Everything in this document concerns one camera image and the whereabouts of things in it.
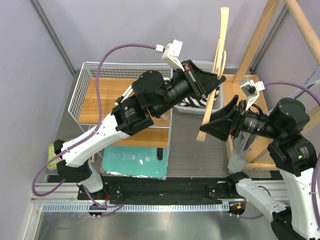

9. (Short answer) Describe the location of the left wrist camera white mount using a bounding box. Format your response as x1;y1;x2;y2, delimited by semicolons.
155;39;185;72

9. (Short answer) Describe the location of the white plastic basket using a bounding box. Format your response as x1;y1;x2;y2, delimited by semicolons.
173;59;225;116

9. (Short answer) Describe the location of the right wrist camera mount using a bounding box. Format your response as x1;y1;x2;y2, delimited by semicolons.
239;77;265;110

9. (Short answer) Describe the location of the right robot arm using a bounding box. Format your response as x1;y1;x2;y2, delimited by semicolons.
200;96;320;240

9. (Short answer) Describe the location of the grey garment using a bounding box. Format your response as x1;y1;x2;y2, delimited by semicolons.
227;131;257;174

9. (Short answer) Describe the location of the blue wire hanger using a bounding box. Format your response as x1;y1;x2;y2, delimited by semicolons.
289;66;320;101

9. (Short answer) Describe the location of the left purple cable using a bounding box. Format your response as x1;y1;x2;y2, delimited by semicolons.
32;42;161;217

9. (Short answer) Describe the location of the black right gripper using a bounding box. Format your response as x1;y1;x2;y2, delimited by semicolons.
199;93;283;140

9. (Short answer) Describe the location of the black white striped tank top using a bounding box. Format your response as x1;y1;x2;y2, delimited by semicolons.
178;96;208;109

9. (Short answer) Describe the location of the purple cable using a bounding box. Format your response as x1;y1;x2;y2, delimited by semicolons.
32;42;161;217
237;81;320;221

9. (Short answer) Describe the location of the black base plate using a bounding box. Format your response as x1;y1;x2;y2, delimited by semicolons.
91;176;243;205

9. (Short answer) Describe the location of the teal cutting board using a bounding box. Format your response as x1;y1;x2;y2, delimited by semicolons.
101;145;168;179

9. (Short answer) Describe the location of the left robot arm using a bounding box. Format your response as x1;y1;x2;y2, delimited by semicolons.
54;60;226;200

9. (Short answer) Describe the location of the green paperback book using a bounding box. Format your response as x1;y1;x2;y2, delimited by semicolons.
47;143;62;170

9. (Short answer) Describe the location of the wooden clothes rack frame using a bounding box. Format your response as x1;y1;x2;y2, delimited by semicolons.
234;0;320;163

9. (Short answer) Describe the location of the white wire basket shelf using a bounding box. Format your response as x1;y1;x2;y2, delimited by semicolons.
68;61;172;148

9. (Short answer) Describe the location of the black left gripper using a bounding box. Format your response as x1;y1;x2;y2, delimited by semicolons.
152;60;226;118

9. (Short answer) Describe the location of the black white marker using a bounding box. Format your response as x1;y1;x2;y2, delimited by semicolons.
114;85;133;106

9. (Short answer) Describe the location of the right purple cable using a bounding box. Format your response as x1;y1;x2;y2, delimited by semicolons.
237;81;320;221

